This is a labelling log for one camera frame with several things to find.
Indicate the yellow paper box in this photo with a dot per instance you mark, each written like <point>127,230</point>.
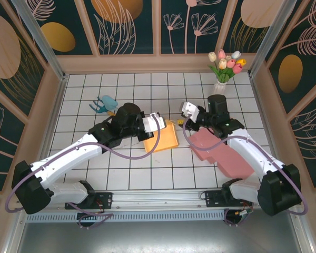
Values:
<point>163,139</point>

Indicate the pink paper box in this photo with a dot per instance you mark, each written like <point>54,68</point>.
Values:
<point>226,160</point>

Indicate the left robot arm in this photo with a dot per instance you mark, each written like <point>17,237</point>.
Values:
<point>68,160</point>

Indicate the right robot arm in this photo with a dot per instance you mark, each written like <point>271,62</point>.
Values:
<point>242,147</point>

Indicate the light blue toy trowel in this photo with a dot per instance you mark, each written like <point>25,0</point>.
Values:
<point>109,101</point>

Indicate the white ribbed vase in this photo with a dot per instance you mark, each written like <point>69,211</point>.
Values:
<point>219,87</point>

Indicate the artificial tulip bouquet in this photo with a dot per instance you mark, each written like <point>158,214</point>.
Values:
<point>227,63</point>

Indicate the grey metal sheet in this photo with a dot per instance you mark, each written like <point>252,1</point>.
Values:
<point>158,237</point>

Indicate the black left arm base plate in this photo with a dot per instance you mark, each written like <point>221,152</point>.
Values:
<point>105,197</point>

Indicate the aluminium mounting rail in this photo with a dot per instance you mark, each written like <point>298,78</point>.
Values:
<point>152,197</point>

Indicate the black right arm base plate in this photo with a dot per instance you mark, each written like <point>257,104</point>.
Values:
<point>213,199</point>

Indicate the aluminium frame post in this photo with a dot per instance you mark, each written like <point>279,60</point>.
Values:
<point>42,44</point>
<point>271,34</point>

